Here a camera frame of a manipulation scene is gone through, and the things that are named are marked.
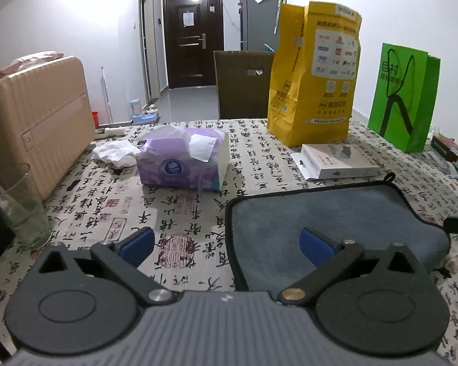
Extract purple and grey towel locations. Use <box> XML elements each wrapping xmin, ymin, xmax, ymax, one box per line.
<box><xmin>225</xmin><ymin>173</ymin><xmax>451</xmax><ymax>297</ymax></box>

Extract clear drinking glass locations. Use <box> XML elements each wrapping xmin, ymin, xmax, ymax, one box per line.
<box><xmin>0</xmin><ymin>163</ymin><xmax>52</xmax><ymax>249</ymax></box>

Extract green paper bag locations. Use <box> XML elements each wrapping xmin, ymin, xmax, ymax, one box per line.
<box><xmin>367</xmin><ymin>43</ymin><xmax>440</xmax><ymax>153</ymax></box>

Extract white flat box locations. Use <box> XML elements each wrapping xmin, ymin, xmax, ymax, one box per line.
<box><xmin>290</xmin><ymin>144</ymin><xmax>380</xmax><ymax>180</ymax></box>

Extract crumpled white tissue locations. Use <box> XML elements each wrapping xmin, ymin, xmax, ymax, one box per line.
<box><xmin>93</xmin><ymin>140</ymin><xmax>140</xmax><ymax>169</ymax></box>

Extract calligraphy print tablecloth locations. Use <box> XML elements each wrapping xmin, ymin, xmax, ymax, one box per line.
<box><xmin>0</xmin><ymin>119</ymin><xmax>458</xmax><ymax>365</ymax></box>

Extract red bucket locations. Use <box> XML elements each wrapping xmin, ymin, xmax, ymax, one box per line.
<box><xmin>92</xmin><ymin>111</ymin><xmax>100</xmax><ymax>129</ymax></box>

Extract purple tissue pack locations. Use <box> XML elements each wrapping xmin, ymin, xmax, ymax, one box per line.
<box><xmin>136</xmin><ymin>125</ymin><xmax>230</xmax><ymax>192</ymax></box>

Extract beige suitcase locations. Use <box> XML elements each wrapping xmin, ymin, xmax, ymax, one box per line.
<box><xmin>0</xmin><ymin>56</ymin><xmax>95</xmax><ymax>199</ymax></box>

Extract yellow paper bag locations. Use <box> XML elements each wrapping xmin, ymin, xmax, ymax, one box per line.
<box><xmin>267</xmin><ymin>2</ymin><xmax>362</xmax><ymax>147</ymax></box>

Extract brown cardboard box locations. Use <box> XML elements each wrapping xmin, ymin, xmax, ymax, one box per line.
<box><xmin>213</xmin><ymin>50</ymin><xmax>274</xmax><ymax>119</ymax></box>

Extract grey refrigerator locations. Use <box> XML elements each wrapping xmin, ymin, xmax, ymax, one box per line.
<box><xmin>239</xmin><ymin>0</ymin><xmax>279</xmax><ymax>51</ymax></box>

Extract dark brown door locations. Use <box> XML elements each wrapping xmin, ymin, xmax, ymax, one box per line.
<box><xmin>164</xmin><ymin>0</ymin><xmax>224</xmax><ymax>89</ymax></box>

